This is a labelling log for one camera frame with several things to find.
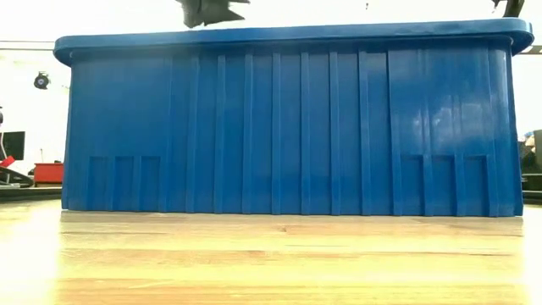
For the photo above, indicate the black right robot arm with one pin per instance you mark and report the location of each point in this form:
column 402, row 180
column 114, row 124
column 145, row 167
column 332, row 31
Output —
column 513, row 7

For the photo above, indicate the blue plastic ribbed bin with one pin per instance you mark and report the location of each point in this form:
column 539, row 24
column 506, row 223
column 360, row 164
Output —
column 275, row 127

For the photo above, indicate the red storage box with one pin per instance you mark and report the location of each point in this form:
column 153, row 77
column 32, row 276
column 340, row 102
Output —
column 48, row 173

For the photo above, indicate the black computer monitor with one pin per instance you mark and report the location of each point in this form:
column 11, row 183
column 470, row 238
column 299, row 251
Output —
column 12, row 145

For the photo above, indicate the round black wall device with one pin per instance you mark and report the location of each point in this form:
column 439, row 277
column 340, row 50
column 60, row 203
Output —
column 41, row 80

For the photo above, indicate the black aluminium rig frame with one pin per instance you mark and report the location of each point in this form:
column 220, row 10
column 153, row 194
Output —
column 29, row 194

